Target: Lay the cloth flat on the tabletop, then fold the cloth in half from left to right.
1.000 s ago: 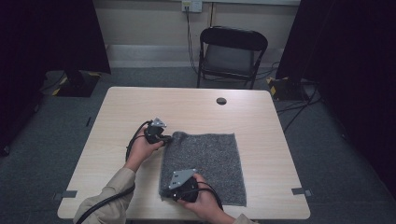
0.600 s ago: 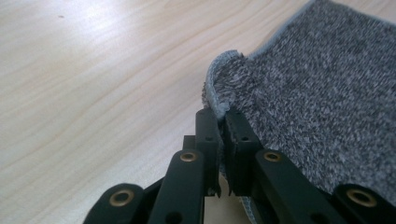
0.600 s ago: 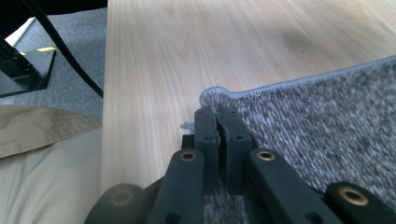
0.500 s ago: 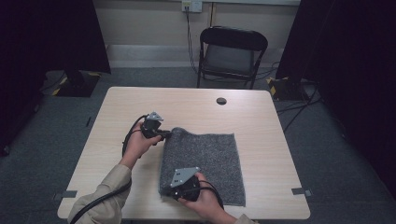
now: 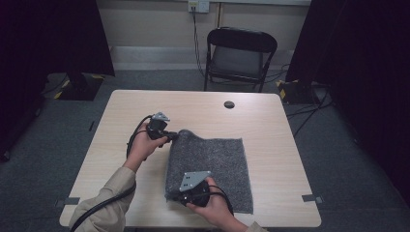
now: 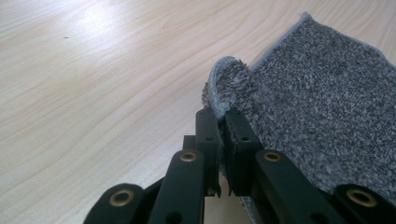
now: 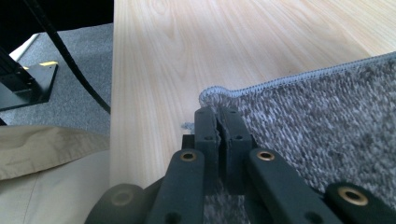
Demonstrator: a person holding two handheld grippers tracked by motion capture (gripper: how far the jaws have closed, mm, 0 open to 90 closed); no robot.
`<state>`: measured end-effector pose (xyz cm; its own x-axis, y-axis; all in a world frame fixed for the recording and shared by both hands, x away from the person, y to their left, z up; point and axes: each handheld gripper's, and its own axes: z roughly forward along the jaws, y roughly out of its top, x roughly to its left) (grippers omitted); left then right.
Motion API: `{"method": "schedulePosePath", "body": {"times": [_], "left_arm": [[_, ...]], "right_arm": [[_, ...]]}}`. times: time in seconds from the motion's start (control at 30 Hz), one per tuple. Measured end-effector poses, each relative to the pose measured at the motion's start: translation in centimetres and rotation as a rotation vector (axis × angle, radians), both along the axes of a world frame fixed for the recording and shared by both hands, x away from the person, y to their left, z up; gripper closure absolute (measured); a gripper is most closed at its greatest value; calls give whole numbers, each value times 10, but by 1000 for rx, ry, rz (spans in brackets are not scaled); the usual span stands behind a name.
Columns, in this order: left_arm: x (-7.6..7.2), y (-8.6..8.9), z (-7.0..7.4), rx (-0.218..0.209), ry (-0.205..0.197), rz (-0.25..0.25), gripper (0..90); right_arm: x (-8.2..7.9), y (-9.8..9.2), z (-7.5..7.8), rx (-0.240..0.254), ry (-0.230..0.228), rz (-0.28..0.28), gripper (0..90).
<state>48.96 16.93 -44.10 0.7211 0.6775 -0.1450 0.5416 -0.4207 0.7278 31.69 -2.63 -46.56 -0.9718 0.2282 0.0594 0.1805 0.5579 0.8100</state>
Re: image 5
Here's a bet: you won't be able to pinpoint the white wall socket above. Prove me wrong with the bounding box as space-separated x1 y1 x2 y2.
188 0 211 15

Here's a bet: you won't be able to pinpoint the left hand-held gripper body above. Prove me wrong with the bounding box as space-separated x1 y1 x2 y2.
146 111 171 141

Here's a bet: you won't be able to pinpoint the dark curtain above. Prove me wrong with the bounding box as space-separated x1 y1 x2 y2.
284 0 410 207
0 0 116 162

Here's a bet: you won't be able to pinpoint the black floor cables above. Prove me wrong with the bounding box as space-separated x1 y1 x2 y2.
264 63 335 138

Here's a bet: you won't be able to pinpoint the grey towel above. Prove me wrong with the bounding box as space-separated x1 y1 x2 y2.
163 129 254 215

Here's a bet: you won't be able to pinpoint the grey tape strip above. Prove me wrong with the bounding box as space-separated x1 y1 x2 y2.
301 193 325 205
53 196 81 208

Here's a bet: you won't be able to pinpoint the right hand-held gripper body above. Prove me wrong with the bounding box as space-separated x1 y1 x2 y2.
178 170 214 208

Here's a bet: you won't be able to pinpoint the black folding chair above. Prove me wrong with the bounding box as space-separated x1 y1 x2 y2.
203 26 278 94

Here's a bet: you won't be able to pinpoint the black stand base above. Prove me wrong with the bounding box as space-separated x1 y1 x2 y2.
276 78 321 106
57 72 106 102

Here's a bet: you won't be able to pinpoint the person's right hand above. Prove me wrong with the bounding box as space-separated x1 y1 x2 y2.
186 176 240 232

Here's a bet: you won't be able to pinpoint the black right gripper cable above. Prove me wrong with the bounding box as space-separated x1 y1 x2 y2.
202 184 235 217

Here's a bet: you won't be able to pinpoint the person's left hand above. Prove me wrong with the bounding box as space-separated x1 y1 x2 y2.
123 129 170 173

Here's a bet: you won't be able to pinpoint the black wall socket cable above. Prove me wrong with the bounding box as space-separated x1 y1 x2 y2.
191 6 208 79

